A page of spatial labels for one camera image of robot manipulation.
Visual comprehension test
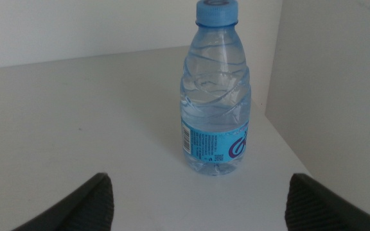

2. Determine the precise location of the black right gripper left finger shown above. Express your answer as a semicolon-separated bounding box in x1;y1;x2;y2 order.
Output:
11;172;114;231

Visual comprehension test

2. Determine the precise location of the clear water bottle blue cap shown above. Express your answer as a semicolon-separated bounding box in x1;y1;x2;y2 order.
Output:
179;0;252;176

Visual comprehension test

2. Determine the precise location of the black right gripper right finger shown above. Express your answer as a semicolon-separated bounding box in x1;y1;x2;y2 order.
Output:
284;173;370;231

